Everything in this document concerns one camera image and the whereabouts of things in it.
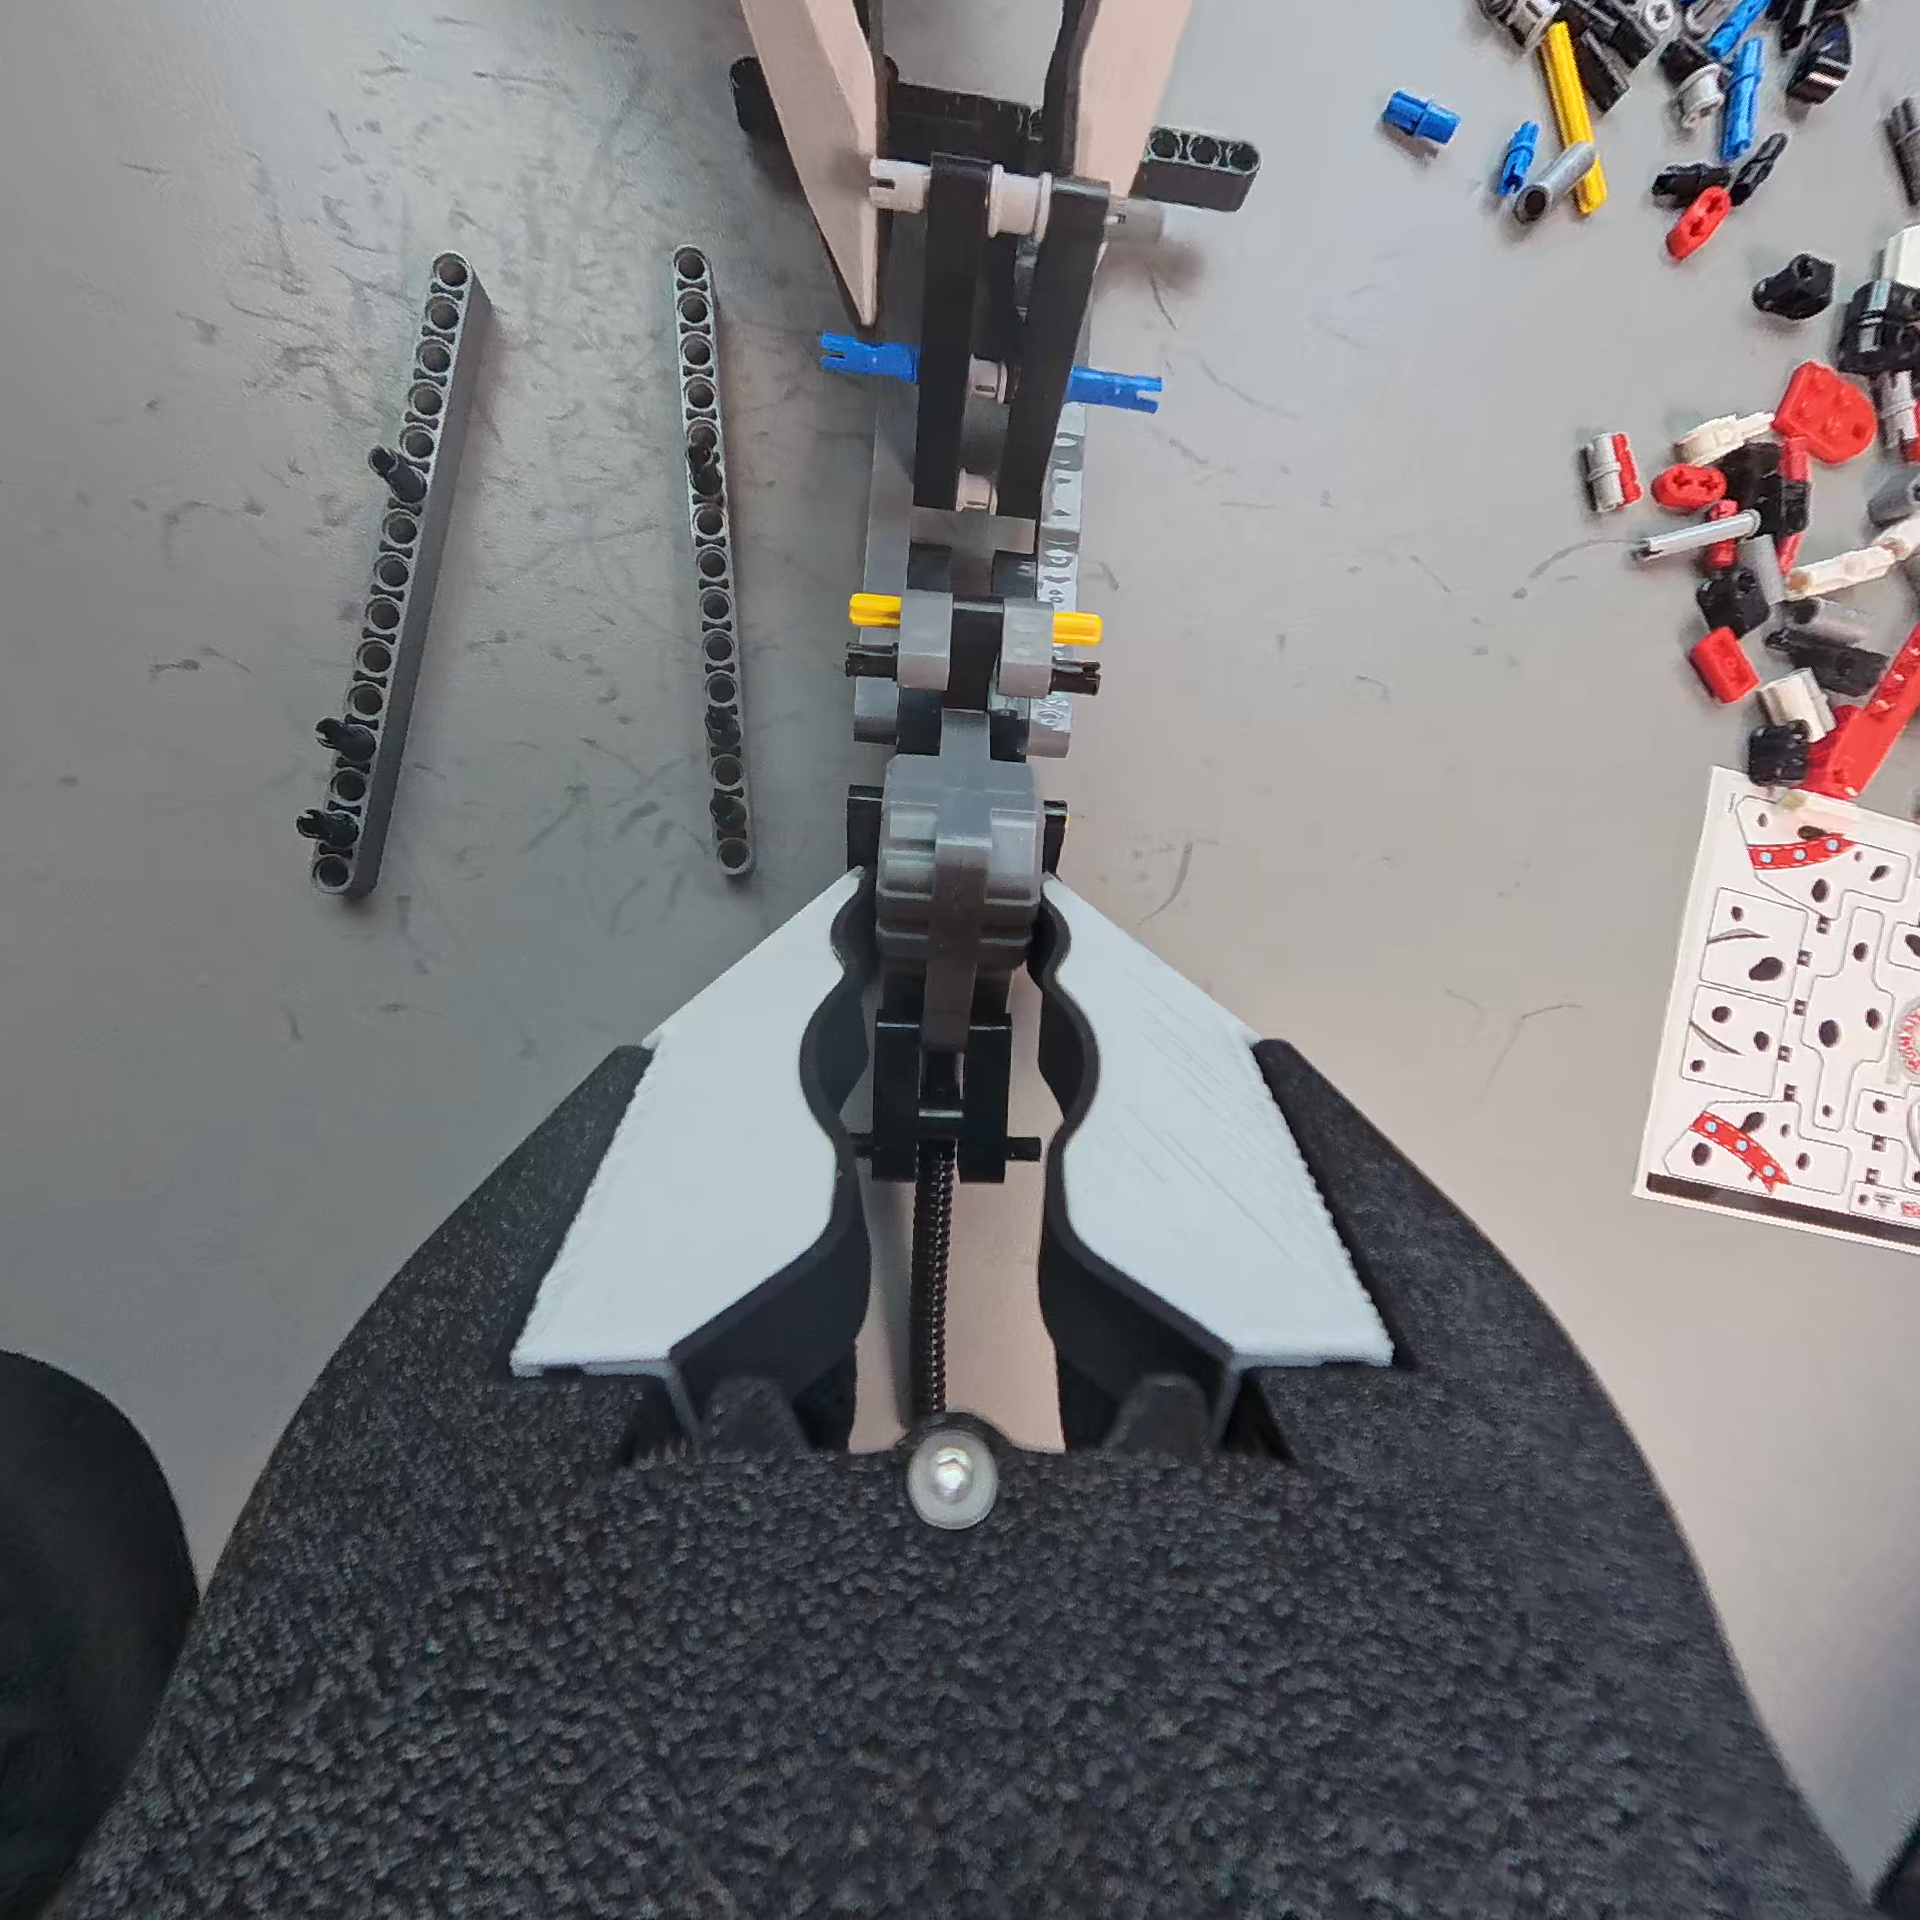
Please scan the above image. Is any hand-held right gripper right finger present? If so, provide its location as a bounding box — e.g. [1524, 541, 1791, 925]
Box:
[1030, 875, 1398, 1444]

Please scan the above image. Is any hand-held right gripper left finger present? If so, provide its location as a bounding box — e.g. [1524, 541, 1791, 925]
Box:
[506, 866, 877, 1426]

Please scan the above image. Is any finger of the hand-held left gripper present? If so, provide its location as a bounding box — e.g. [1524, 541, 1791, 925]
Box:
[736, 0, 886, 330]
[1045, 0, 1196, 200]

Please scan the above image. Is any toy truck chassis assembly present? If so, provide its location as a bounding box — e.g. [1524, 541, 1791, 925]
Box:
[727, 52, 1261, 1418]

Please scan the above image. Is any long grey perforated beam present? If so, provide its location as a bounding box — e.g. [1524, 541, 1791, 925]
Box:
[669, 248, 757, 876]

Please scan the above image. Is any long grey beam with pins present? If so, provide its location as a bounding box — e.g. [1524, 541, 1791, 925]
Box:
[305, 253, 494, 899]

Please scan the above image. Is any yellow axle rod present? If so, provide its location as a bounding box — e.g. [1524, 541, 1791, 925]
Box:
[1541, 18, 1608, 211]

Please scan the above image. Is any pile of blue black pins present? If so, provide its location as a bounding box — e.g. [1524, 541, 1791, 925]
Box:
[1476, 0, 1861, 204]

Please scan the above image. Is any white sticker sheet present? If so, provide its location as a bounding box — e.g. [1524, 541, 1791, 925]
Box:
[1636, 769, 1920, 1254]

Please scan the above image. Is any pile of toy brick pieces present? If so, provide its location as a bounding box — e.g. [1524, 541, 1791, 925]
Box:
[1576, 223, 1920, 804]

